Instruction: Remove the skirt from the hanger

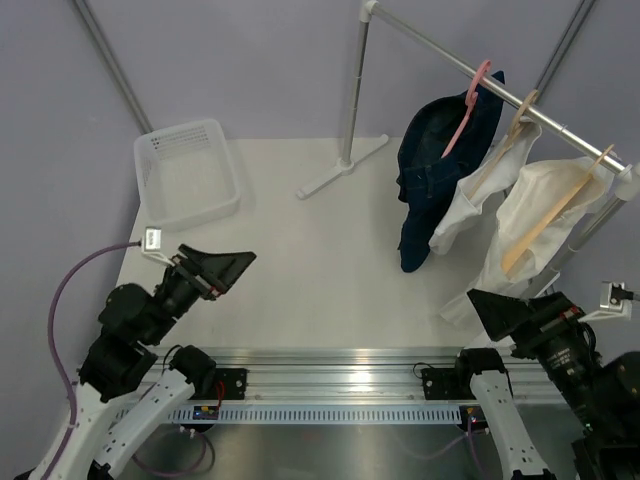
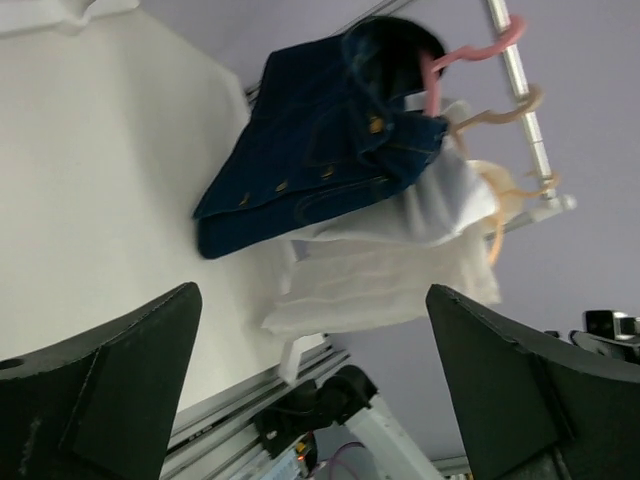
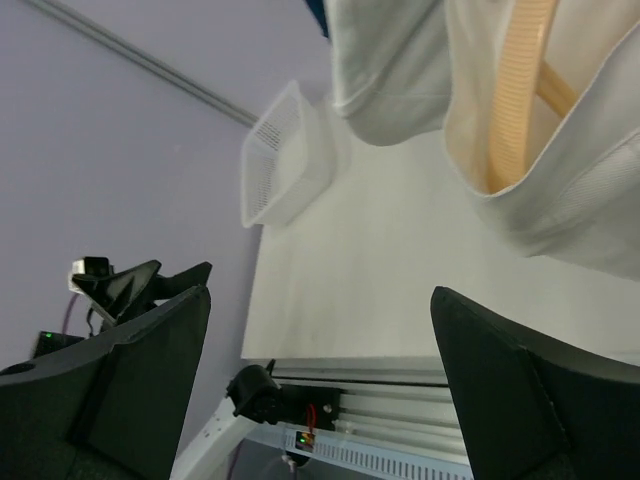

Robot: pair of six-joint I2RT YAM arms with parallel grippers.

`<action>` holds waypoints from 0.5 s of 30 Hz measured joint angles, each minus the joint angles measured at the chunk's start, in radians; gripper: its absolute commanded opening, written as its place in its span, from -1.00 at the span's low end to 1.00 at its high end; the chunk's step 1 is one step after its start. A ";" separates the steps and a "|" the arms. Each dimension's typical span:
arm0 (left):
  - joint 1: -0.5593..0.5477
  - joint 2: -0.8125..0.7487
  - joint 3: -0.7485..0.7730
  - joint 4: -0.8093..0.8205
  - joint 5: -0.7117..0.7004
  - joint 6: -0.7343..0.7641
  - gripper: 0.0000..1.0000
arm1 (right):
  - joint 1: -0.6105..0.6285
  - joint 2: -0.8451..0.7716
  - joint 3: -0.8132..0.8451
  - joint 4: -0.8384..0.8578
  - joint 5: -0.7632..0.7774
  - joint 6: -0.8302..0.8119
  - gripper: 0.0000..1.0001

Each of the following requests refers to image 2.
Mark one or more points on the cream white garment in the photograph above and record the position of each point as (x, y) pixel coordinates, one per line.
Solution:
(348, 286)

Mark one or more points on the beige hanger middle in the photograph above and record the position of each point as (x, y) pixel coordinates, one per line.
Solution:
(529, 103)

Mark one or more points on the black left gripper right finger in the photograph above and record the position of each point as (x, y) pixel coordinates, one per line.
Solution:
(533, 406)

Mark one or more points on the pink plastic hanger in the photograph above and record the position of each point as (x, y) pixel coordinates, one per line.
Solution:
(431, 67)

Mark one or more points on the white satin garment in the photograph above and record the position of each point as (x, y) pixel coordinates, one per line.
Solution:
(445, 200)

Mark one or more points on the beige hanger outer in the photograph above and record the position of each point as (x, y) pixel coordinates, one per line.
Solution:
(509, 199)

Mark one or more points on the aluminium mounting rail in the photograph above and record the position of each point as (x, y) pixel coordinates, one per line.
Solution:
(212, 438)

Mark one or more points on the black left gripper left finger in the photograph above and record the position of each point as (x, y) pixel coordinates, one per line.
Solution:
(101, 404)

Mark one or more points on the dark blue denim skirt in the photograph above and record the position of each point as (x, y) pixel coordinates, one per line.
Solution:
(329, 134)

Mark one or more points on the beige hanger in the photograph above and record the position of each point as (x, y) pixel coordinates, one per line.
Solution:
(509, 199)
(529, 103)

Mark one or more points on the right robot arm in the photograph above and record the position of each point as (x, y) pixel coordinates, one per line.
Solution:
(310, 407)

